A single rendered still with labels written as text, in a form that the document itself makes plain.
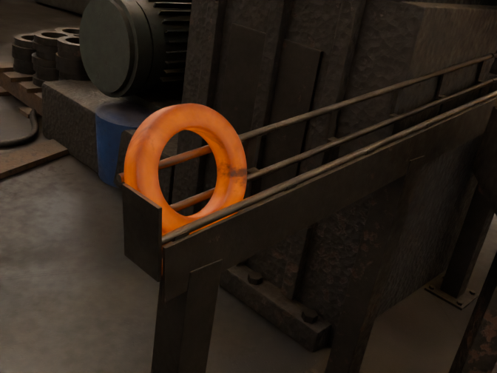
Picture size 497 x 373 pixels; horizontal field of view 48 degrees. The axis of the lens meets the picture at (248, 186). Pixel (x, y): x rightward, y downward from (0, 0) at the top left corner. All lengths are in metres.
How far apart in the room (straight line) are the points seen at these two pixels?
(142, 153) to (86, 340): 0.84
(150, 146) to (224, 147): 0.12
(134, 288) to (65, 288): 0.19
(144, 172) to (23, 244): 1.16
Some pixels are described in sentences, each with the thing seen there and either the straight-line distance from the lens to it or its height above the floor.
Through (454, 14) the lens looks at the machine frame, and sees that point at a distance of 1.32.
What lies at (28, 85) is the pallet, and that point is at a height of 0.14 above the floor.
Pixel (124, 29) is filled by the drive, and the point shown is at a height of 0.58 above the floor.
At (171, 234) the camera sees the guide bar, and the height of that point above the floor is 0.61.
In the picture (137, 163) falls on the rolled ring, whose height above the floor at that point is 0.68.
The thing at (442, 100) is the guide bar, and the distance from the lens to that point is 1.33.
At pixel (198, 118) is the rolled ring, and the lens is 0.74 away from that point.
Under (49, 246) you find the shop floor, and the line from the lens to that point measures 1.81.
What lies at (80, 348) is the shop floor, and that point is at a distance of 1.44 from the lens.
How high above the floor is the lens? 0.96
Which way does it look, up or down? 25 degrees down
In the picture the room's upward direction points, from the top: 9 degrees clockwise
